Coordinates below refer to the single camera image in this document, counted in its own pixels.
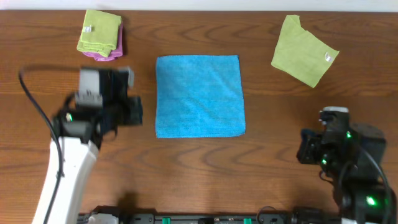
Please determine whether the blue microfiber cloth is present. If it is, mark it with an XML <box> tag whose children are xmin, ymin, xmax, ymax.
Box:
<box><xmin>155</xmin><ymin>55</ymin><xmax>246</xmax><ymax>139</ymax></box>

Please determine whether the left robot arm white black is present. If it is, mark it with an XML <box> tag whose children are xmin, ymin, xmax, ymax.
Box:
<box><xmin>33</xmin><ymin>67</ymin><xmax>143</xmax><ymax>223</ymax></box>

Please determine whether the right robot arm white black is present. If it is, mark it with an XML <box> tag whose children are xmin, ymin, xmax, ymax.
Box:
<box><xmin>297</xmin><ymin>106</ymin><xmax>397</xmax><ymax>223</ymax></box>

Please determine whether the pink folded cloth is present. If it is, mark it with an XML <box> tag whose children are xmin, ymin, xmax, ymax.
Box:
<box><xmin>83</xmin><ymin>22</ymin><xmax>124</xmax><ymax>62</ymax></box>

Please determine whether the green folded cloth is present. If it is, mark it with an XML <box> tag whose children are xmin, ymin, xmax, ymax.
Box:
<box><xmin>76</xmin><ymin>9</ymin><xmax>122</xmax><ymax>57</ymax></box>

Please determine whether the green cloth unfolded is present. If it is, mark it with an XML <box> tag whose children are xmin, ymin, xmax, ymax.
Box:
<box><xmin>271</xmin><ymin>15</ymin><xmax>339</xmax><ymax>88</ymax></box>

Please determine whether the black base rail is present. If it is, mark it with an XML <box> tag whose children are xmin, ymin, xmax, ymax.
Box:
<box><xmin>76</xmin><ymin>206</ymin><xmax>342</xmax><ymax>224</ymax></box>

